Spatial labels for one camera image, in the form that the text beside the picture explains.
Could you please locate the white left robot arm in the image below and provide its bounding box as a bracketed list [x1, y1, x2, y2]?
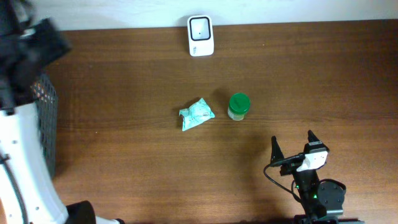
[1, 0, 106, 223]

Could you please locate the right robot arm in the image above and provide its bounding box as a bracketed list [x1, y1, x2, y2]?
[263, 130, 363, 224]

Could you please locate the green lid plastic jar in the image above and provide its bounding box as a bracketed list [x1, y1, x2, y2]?
[228, 93, 251, 121]

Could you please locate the light green pouch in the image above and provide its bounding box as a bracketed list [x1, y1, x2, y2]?
[179, 98, 215, 131]

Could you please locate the dark mesh basket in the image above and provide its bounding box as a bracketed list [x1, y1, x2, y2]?
[31, 73, 58, 178]

